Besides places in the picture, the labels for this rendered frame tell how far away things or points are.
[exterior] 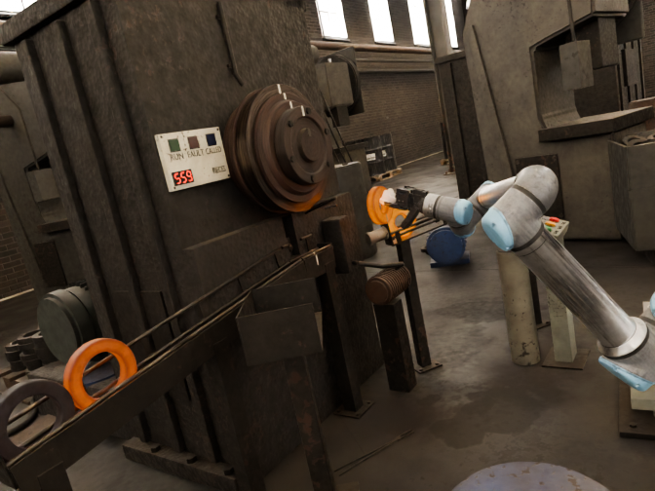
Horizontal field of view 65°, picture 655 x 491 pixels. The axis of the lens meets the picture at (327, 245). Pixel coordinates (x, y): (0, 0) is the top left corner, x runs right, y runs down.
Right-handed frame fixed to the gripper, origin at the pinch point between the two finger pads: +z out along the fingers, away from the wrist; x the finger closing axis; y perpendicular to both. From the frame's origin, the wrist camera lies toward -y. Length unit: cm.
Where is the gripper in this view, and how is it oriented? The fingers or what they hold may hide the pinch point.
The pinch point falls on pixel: (379, 201)
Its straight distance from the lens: 210.5
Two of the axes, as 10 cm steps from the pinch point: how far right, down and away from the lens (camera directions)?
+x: -5.6, 2.6, -7.9
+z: -8.3, -2.2, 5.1
